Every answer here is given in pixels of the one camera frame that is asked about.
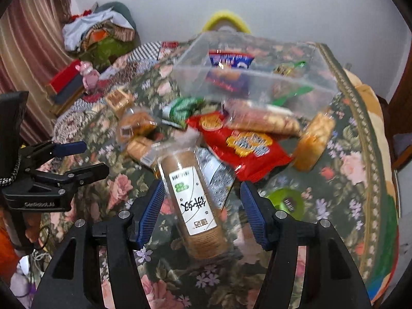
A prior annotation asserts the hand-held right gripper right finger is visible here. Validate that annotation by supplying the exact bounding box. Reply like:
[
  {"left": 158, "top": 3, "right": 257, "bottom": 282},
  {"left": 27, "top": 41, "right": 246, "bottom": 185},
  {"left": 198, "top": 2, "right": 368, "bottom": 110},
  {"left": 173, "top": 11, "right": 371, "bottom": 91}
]
[{"left": 240, "top": 180, "right": 375, "bottom": 309}]

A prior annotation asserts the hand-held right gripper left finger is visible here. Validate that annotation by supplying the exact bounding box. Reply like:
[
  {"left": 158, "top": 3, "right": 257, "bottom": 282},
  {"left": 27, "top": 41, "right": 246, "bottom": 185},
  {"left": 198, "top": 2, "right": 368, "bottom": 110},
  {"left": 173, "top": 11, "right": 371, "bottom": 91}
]
[{"left": 32, "top": 179, "right": 166, "bottom": 309}]

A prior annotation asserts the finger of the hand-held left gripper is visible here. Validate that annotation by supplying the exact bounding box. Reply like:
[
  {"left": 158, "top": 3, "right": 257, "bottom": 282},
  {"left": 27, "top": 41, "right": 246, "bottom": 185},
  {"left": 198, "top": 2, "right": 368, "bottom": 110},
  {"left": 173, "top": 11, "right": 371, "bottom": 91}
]
[
  {"left": 32, "top": 163, "right": 110, "bottom": 197},
  {"left": 21, "top": 140, "right": 88, "bottom": 170}
]

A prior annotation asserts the round brown biscuit roll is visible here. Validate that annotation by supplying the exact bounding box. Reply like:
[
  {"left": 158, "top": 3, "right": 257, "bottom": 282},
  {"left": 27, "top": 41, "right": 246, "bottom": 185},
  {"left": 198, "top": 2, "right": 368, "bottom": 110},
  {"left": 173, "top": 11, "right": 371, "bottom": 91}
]
[{"left": 151, "top": 133, "right": 233, "bottom": 261}]

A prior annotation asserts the red cracker packet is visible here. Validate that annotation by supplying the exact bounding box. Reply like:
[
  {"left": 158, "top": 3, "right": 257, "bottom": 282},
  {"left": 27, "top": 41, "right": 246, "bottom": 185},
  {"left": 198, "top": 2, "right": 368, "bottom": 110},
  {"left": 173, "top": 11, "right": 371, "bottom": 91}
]
[{"left": 187, "top": 111, "right": 292, "bottom": 183}]

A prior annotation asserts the small clear biscuit packet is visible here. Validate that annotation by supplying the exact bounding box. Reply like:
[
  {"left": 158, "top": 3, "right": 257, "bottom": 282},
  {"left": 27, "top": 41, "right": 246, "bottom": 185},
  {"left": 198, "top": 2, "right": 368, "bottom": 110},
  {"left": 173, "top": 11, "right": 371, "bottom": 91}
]
[
  {"left": 106, "top": 88, "right": 136, "bottom": 118},
  {"left": 117, "top": 108, "right": 159, "bottom": 144},
  {"left": 125, "top": 135, "right": 156, "bottom": 163}
]

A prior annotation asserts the rectangular cracker block packet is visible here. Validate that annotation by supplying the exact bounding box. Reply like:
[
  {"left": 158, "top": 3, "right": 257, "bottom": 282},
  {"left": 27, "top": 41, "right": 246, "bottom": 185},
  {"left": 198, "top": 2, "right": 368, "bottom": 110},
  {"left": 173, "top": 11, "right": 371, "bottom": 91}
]
[{"left": 291, "top": 111, "right": 337, "bottom": 172}]

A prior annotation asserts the pinkish long biscuit packet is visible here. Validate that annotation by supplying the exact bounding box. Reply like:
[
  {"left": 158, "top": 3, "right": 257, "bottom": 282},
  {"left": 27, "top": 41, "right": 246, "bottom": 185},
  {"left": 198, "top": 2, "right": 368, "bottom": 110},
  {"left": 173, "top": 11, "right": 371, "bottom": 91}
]
[{"left": 224, "top": 99, "right": 303, "bottom": 136}]

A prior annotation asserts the green snack packet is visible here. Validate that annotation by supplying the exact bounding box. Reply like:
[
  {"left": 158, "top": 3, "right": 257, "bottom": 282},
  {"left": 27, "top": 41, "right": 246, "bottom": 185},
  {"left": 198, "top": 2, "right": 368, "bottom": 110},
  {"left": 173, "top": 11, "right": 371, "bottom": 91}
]
[{"left": 162, "top": 97, "right": 207, "bottom": 130}]

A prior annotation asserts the clear plastic container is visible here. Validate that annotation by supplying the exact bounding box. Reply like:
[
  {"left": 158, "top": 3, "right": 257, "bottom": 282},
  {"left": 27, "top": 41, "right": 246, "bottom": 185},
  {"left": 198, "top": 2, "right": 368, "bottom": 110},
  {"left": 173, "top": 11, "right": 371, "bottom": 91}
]
[{"left": 170, "top": 31, "right": 338, "bottom": 110}]

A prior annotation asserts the green tape roll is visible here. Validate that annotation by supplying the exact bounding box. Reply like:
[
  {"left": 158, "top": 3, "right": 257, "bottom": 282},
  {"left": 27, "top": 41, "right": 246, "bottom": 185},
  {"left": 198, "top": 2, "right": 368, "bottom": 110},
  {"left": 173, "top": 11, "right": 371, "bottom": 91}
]
[{"left": 265, "top": 188, "right": 305, "bottom": 223}]

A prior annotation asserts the silver printed packet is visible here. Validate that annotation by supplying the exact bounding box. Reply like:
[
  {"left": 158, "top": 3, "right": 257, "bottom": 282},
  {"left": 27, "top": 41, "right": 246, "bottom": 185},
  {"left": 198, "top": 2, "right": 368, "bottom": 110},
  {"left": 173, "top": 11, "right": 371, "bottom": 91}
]
[{"left": 196, "top": 146, "right": 236, "bottom": 208}]

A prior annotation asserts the red and grey box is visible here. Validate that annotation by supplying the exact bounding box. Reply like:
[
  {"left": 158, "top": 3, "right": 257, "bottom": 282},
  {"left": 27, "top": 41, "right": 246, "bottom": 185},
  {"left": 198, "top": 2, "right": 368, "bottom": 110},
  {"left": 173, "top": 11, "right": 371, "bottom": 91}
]
[{"left": 45, "top": 59, "right": 86, "bottom": 116}]

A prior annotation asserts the pink plush toy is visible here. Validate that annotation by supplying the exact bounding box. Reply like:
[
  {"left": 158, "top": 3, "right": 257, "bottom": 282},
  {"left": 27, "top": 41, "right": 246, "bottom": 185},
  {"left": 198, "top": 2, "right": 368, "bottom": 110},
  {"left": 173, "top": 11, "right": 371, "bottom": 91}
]
[{"left": 75, "top": 63, "right": 102, "bottom": 91}]

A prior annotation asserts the striped brown curtain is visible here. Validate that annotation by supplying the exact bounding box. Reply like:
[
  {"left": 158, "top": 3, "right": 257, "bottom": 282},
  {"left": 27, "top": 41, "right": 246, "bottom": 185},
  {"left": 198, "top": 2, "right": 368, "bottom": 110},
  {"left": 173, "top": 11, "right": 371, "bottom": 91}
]
[{"left": 0, "top": 0, "right": 81, "bottom": 137}]

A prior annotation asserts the floral blanket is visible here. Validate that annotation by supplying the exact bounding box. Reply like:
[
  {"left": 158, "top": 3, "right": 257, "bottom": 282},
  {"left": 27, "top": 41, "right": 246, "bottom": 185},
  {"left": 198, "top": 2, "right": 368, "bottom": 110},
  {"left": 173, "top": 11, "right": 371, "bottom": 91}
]
[{"left": 39, "top": 40, "right": 400, "bottom": 309}]

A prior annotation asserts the green cloth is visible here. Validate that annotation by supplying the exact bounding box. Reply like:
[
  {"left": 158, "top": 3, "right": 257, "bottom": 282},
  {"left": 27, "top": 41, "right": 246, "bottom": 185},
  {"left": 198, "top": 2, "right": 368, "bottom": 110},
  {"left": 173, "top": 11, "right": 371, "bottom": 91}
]
[{"left": 79, "top": 37, "right": 136, "bottom": 72}]

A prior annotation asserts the white cloth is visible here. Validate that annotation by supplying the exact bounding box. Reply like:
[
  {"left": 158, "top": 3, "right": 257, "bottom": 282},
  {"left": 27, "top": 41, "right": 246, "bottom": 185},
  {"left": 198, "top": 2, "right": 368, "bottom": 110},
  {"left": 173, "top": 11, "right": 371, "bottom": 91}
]
[{"left": 63, "top": 10, "right": 136, "bottom": 51}]

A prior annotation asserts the orange patterned cloth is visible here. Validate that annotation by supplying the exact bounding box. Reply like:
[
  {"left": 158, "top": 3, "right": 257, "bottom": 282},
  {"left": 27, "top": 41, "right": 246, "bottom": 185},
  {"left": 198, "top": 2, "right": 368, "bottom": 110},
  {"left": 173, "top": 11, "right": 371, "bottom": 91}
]
[{"left": 82, "top": 27, "right": 111, "bottom": 43}]

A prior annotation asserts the patchwork quilt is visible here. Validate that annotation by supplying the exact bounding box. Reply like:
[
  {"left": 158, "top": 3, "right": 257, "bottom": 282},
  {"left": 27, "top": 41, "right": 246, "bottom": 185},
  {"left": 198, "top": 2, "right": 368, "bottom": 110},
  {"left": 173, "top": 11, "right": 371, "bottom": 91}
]
[{"left": 53, "top": 41, "right": 181, "bottom": 142}]

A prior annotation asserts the striped brown cloth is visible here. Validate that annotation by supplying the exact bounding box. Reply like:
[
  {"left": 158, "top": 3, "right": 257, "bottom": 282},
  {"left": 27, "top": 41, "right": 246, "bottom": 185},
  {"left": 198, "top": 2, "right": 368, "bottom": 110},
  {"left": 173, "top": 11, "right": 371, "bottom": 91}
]
[{"left": 109, "top": 26, "right": 135, "bottom": 42}]

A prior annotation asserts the purple white toy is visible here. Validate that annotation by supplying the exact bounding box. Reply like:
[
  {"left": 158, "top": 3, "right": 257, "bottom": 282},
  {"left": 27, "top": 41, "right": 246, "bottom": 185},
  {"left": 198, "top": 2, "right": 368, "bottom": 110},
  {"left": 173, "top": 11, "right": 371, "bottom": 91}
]
[{"left": 9, "top": 264, "right": 37, "bottom": 301}]

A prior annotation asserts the yellow green candy packet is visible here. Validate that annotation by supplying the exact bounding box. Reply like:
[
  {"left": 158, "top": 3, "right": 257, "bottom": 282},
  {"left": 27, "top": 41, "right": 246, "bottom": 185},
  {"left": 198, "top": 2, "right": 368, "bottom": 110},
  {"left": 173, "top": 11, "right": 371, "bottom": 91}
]
[{"left": 270, "top": 61, "right": 314, "bottom": 107}]

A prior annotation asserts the blue and red snack packet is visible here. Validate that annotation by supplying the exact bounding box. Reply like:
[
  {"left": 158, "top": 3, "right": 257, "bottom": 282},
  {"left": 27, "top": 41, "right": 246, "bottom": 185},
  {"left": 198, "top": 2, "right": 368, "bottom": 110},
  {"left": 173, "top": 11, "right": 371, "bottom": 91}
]
[{"left": 206, "top": 50, "right": 255, "bottom": 95}]

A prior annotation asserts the dark grey cloth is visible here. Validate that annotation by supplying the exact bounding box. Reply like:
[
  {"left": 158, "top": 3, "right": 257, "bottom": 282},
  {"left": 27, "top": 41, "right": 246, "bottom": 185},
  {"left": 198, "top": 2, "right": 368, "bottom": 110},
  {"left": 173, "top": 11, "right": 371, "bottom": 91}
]
[{"left": 391, "top": 132, "right": 412, "bottom": 168}]

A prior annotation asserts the peach printed blanket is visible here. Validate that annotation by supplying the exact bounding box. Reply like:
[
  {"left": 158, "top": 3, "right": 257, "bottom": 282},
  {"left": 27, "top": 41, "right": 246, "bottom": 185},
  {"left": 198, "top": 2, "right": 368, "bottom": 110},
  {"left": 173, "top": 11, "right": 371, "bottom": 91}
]
[{"left": 346, "top": 69, "right": 400, "bottom": 300}]

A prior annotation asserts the yellow foam arc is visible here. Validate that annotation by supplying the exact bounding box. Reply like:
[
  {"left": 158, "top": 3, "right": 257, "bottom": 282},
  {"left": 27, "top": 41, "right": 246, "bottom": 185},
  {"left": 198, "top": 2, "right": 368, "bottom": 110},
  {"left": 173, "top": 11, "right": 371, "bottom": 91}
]
[{"left": 203, "top": 11, "right": 252, "bottom": 35}]

